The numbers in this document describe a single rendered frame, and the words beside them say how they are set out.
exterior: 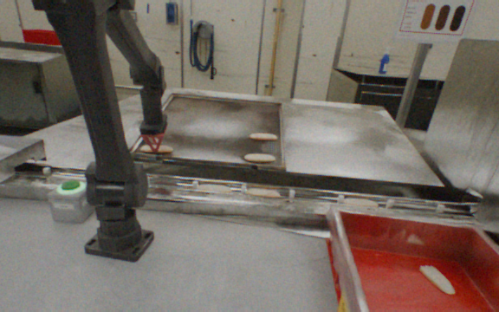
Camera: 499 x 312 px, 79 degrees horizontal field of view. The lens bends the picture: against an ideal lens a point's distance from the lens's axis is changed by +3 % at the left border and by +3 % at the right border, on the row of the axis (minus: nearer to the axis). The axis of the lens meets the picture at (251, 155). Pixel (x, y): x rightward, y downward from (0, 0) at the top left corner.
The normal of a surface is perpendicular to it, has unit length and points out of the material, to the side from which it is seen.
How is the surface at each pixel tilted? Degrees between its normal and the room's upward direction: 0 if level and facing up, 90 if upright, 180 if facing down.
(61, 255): 0
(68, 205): 90
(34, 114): 90
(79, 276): 0
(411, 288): 0
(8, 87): 90
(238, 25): 90
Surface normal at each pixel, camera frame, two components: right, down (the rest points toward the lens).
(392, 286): 0.08, -0.91
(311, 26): -0.04, 0.39
